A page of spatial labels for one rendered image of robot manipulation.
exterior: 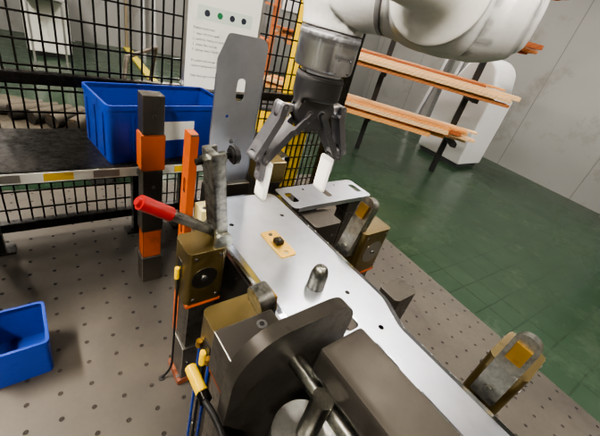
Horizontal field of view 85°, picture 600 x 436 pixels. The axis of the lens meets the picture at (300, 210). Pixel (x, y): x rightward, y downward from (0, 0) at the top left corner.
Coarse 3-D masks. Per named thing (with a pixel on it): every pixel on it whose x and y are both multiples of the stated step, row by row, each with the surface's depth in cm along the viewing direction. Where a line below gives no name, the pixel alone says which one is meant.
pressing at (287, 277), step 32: (256, 224) 71; (288, 224) 74; (256, 256) 62; (320, 256) 67; (288, 288) 58; (352, 288) 62; (384, 320) 57; (416, 352) 52; (416, 384) 47; (448, 384) 49; (448, 416) 44; (480, 416) 45
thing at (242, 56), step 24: (240, 48) 68; (264, 48) 71; (216, 72) 68; (240, 72) 71; (216, 96) 71; (216, 120) 74; (240, 120) 77; (216, 144) 77; (240, 144) 81; (240, 168) 85
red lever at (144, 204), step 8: (136, 200) 44; (144, 200) 44; (152, 200) 45; (136, 208) 44; (144, 208) 44; (152, 208) 45; (160, 208) 46; (168, 208) 47; (160, 216) 46; (168, 216) 47; (176, 216) 48; (184, 216) 49; (184, 224) 50; (192, 224) 51; (200, 224) 52; (208, 224) 54; (208, 232) 54
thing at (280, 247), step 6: (264, 234) 69; (276, 234) 70; (270, 240) 67; (276, 240) 66; (282, 240) 67; (276, 246) 66; (282, 246) 67; (288, 246) 67; (276, 252) 65; (282, 252) 65; (288, 252) 66; (294, 252) 66
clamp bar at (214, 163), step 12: (204, 156) 46; (216, 156) 46; (228, 156) 48; (240, 156) 49; (204, 168) 49; (216, 168) 47; (204, 180) 50; (216, 180) 48; (204, 192) 52; (216, 192) 49; (216, 204) 50; (216, 216) 51; (216, 228) 53
